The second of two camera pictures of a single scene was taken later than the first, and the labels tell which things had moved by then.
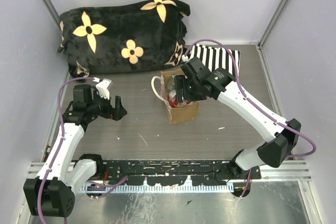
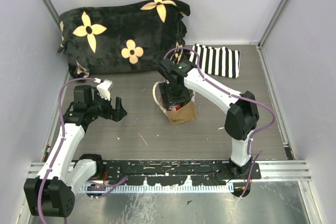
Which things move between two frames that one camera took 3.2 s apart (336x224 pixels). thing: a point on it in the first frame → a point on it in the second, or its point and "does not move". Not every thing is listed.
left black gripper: [112, 112] does not move
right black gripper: [181, 82] → [183, 98]
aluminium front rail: [302, 171] does not move
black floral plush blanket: [110, 39] does not move
